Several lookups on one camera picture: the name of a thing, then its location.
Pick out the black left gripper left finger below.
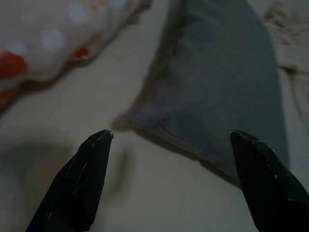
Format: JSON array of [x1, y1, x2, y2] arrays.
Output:
[[25, 129, 114, 232]]

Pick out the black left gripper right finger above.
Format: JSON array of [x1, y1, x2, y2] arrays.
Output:
[[229, 129, 309, 232]]

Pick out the grey pillow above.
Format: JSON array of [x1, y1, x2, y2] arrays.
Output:
[[113, 0, 290, 188]]

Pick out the white pillow with red spots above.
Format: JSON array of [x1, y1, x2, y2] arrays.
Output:
[[0, 0, 152, 109]]

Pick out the beige blanket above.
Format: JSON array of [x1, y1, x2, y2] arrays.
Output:
[[248, 0, 309, 73]]

